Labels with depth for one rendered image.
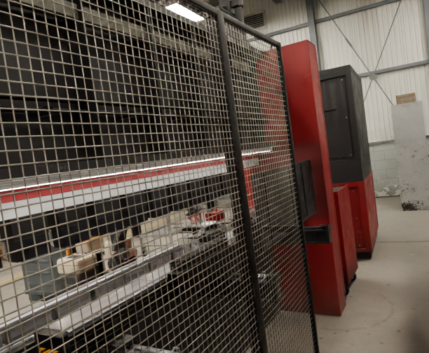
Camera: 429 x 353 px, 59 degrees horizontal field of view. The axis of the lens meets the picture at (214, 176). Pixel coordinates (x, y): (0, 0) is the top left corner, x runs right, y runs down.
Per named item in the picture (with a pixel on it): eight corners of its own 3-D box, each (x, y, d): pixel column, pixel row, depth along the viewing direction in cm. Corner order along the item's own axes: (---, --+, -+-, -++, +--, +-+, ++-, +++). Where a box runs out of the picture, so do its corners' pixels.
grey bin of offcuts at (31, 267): (74, 279, 538) (66, 230, 534) (106, 280, 511) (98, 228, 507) (24, 302, 467) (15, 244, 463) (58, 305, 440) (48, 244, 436)
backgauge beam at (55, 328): (282, 216, 320) (280, 204, 319) (298, 216, 313) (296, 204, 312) (37, 363, 122) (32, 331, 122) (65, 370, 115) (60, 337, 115)
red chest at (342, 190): (311, 277, 417) (300, 188, 412) (359, 279, 392) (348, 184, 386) (297, 293, 374) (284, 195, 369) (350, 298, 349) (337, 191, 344)
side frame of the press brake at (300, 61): (259, 297, 379) (228, 68, 367) (347, 304, 336) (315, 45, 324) (249, 307, 358) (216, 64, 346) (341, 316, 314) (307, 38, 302)
